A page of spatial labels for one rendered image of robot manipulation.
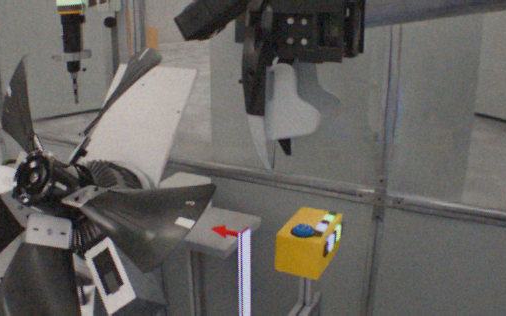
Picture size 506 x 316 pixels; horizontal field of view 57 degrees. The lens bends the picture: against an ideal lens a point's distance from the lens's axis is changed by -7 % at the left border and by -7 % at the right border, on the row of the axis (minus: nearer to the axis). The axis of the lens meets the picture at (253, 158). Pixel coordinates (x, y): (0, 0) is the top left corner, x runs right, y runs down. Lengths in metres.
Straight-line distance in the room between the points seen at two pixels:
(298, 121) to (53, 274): 0.72
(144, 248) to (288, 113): 0.49
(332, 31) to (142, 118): 0.95
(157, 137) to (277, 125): 0.86
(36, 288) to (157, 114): 0.54
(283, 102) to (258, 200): 1.24
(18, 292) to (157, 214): 0.32
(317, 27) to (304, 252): 0.73
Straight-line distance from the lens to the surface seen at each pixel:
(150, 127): 1.28
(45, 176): 1.02
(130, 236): 0.87
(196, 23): 0.45
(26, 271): 1.03
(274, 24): 0.41
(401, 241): 1.54
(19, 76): 1.25
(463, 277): 1.57
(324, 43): 0.40
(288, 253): 1.07
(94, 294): 1.12
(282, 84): 0.41
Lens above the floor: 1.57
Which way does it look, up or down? 19 degrees down
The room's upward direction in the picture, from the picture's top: straight up
